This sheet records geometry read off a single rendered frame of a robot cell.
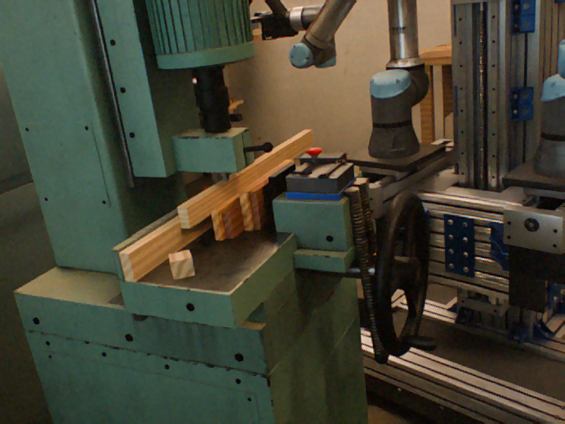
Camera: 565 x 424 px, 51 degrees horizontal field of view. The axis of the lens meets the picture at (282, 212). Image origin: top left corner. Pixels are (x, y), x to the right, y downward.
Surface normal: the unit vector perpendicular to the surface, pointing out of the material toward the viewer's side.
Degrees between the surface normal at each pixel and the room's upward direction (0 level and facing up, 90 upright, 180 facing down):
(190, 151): 90
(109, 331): 90
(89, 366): 90
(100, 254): 90
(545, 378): 0
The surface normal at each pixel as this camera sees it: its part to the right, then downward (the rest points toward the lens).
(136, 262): 0.90, 0.04
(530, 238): -0.69, 0.33
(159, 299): -0.43, 0.36
